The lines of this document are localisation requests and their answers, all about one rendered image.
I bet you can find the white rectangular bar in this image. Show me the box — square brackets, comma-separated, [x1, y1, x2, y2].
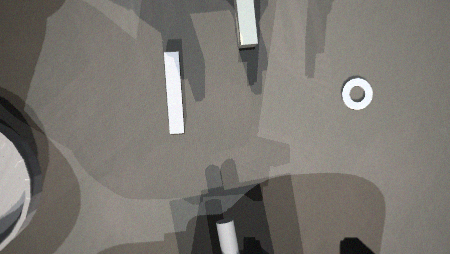
[234, 0, 258, 48]

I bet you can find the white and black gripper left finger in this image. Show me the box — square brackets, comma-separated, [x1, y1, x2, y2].
[244, 237, 263, 254]

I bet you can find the white flat washer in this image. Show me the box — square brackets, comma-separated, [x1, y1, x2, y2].
[341, 78, 372, 110]

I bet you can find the white cylinder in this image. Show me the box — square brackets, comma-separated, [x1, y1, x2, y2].
[216, 218, 240, 254]

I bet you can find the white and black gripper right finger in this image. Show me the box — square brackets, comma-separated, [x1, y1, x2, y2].
[340, 237, 375, 254]

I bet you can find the white flat bar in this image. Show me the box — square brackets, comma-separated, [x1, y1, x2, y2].
[164, 52, 184, 134]

